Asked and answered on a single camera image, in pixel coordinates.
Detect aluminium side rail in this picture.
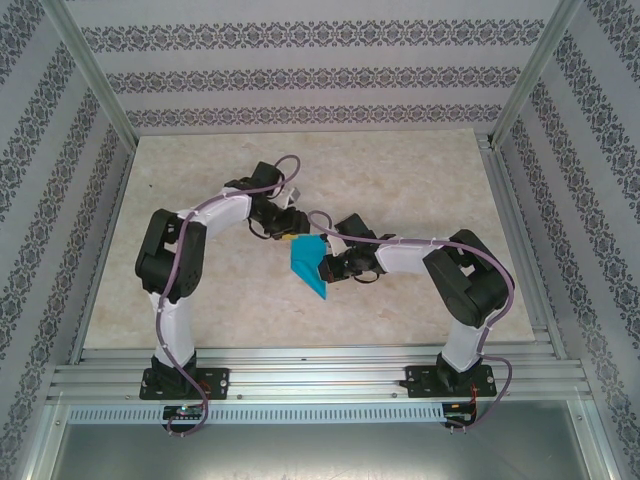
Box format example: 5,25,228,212
69,142,136,364
478,133,567,360

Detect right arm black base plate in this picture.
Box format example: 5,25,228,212
404,364,499,400

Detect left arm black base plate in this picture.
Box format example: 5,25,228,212
139,367,231,401

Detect aluminium frame post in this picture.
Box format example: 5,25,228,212
43,0,140,147
490,0,586,149

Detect aluminium mounting rail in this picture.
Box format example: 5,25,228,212
47,347,594,403

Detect slotted grey cable duct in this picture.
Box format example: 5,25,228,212
67,403,446,425

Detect grey metal panel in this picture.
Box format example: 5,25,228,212
47,422,609,480

